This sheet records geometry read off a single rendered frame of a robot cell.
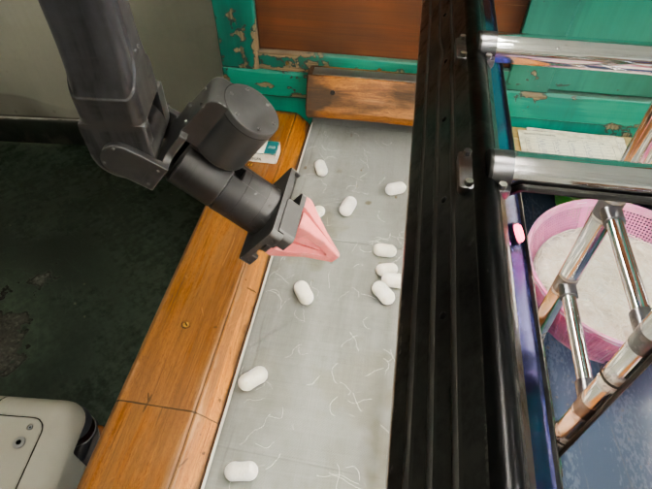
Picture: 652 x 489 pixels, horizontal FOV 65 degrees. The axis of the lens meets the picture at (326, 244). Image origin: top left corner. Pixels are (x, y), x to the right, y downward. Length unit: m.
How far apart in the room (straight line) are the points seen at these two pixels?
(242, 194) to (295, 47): 0.46
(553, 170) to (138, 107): 0.32
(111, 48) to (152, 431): 0.38
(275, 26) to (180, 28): 1.03
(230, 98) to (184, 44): 1.49
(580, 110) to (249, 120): 0.65
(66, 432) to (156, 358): 0.61
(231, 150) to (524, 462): 0.35
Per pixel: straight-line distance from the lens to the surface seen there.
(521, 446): 0.22
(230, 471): 0.58
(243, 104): 0.47
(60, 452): 1.23
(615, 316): 0.79
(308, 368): 0.64
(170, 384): 0.63
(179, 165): 0.51
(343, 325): 0.67
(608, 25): 0.93
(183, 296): 0.69
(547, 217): 0.83
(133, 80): 0.46
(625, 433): 0.77
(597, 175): 0.32
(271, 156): 0.85
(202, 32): 1.91
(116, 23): 0.44
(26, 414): 1.28
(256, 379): 0.62
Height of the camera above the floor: 1.30
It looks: 48 degrees down
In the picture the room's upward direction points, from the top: straight up
